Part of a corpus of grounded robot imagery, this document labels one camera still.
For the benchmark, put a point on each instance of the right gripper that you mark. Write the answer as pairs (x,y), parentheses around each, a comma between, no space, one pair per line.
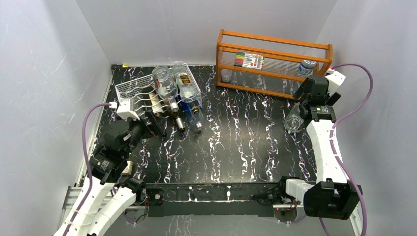
(330,100)

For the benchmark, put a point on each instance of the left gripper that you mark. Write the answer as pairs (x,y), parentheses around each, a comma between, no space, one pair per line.
(157,127)

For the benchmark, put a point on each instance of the dark green bottle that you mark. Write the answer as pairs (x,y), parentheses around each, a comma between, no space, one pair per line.
(153,102)

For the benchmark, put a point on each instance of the brown wine bottle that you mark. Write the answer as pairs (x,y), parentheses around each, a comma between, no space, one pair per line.
(176,115)

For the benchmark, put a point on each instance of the round clear glass bottle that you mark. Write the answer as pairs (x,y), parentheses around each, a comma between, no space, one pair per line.
(167,88)

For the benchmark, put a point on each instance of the dark bottle black foil top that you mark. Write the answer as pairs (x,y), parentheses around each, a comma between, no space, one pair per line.
(188,89)

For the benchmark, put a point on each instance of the clear bottle silver cap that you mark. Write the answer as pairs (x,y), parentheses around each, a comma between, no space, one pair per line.
(296,120)

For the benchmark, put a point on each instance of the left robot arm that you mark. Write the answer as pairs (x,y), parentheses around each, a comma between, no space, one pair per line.
(104,198)

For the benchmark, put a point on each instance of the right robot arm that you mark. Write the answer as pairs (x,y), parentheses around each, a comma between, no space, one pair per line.
(334,195)

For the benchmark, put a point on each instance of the orange wooden shelf rack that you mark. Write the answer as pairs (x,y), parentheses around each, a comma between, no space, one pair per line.
(280,76)

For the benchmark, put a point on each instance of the blue white lidded jar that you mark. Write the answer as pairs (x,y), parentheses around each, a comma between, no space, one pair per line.
(306,67)

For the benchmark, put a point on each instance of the beige remote control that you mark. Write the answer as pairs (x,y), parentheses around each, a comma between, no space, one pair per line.
(128,169)

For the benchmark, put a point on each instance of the colour marker pen set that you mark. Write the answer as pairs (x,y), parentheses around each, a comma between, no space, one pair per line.
(251,61)

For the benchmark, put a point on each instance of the small clear plastic cup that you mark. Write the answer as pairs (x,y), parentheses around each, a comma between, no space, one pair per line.
(226,75)

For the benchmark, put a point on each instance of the white wire wine rack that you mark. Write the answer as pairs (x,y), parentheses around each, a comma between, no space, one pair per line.
(133,89)

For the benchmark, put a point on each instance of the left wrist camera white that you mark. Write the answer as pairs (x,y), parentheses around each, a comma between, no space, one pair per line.
(126,109)

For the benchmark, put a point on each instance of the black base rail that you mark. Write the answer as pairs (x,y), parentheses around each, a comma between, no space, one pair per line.
(203,199)

